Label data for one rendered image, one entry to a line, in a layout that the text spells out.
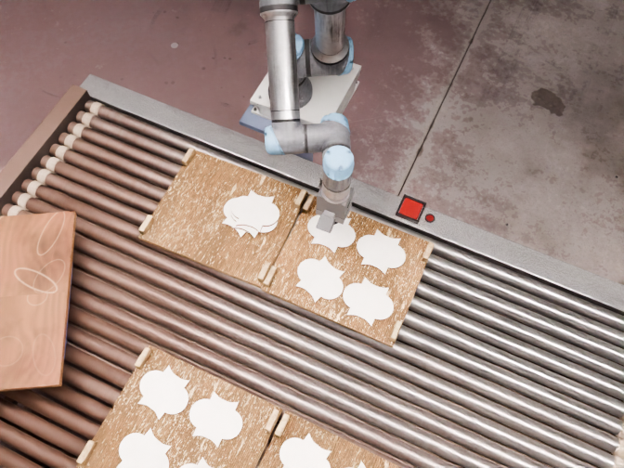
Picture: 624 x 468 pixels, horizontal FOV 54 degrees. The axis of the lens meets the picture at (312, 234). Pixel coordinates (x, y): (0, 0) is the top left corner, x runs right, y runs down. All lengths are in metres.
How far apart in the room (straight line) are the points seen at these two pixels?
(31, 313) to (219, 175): 0.68
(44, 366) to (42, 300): 0.18
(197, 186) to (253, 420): 0.74
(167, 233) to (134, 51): 1.93
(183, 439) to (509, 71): 2.70
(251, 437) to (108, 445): 0.37
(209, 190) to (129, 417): 0.71
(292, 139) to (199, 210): 0.47
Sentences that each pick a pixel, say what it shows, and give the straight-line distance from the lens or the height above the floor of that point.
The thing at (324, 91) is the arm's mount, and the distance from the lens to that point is 2.15.
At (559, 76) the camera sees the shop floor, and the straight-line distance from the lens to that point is 3.74.
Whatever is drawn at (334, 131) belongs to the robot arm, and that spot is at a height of 1.32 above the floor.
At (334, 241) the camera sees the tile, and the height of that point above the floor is 0.94.
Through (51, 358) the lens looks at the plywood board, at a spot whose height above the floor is 1.04.
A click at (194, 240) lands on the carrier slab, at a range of 1.88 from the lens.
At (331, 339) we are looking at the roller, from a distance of 1.76.
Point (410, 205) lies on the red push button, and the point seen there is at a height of 0.93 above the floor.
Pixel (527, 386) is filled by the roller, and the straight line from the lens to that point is 1.83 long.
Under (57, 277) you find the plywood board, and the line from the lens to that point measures 1.82.
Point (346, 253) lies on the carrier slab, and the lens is 1.84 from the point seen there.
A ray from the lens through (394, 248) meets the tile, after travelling 1.86.
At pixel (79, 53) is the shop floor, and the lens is 3.76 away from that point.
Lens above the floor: 2.60
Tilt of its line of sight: 63 degrees down
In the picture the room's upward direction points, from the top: 2 degrees clockwise
